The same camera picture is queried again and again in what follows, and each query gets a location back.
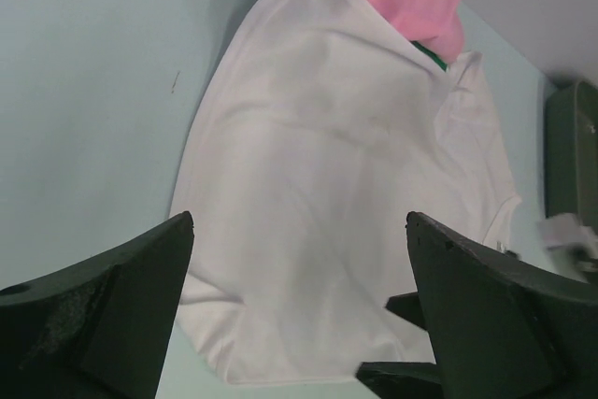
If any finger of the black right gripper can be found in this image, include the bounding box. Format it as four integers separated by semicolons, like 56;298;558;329
355;362;442;399
385;292;426;330

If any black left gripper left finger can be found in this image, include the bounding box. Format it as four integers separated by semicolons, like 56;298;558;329
1;212;193;398

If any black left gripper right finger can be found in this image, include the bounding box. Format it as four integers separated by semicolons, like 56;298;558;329
406;212;597;398

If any white t shirt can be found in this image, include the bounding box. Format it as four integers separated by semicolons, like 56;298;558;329
172;0;520;385

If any dark green plastic bin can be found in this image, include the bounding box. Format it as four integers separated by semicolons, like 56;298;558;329
544;81;597;230

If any green folded t shirt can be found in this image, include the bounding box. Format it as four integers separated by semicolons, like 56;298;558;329
411;41;448;72

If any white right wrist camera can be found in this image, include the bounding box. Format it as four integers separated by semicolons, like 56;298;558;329
537;213;597;279

